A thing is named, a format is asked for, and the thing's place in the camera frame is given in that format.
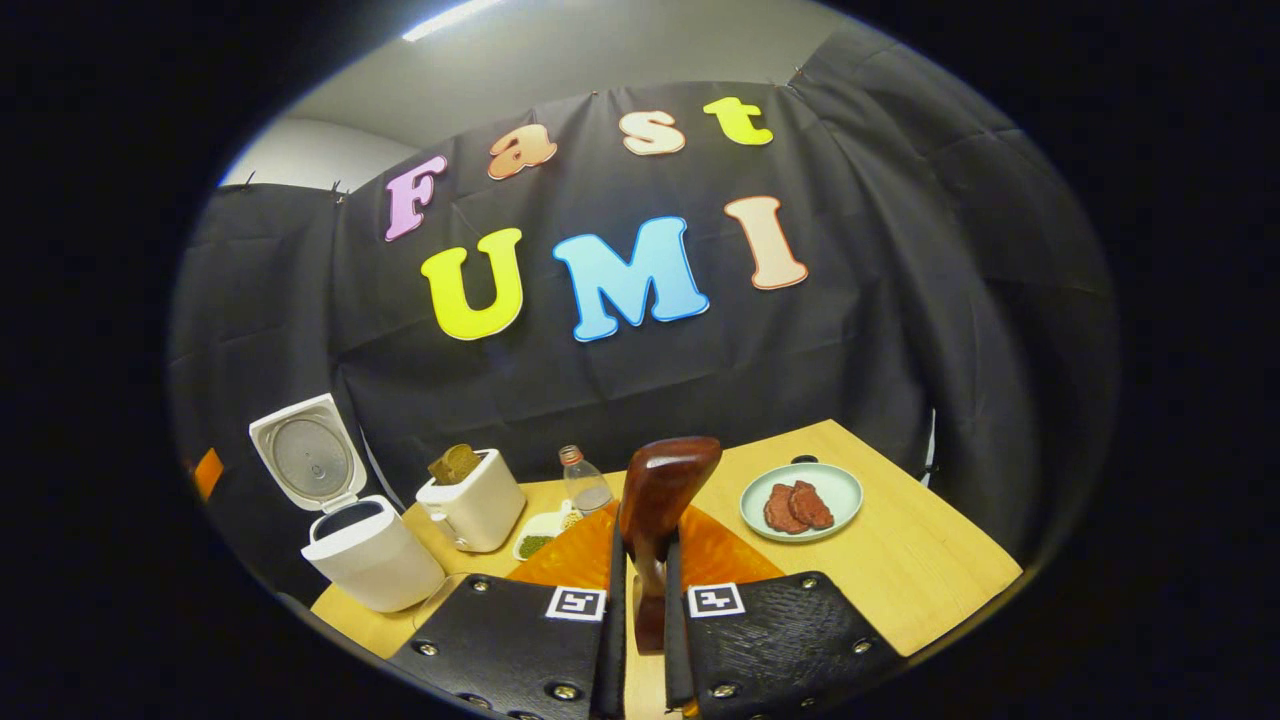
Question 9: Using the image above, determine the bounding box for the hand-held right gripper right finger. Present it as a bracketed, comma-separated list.
[662, 503, 906, 720]

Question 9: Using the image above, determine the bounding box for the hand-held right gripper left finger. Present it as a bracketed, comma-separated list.
[388, 500, 629, 720]

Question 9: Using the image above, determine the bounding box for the brown wooden spoon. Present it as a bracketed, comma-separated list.
[618, 436, 723, 656]

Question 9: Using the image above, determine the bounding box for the white rice cooker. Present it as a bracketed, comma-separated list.
[248, 393, 447, 614]

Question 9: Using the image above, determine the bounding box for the white divided grain tray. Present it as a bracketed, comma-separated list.
[511, 500, 583, 563]

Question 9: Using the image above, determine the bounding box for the clear plastic bottle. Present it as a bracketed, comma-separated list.
[557, 444, 616, 516]

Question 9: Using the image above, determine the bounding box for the red meat slice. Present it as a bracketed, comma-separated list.
[790, 480, 835, 531]
[763, 483, 809, 536]

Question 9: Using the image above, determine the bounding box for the white toaster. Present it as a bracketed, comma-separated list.
[415, 448, 528, 554]

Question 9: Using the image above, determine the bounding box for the light green plate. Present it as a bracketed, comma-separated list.
[739, 462, 864, 544]

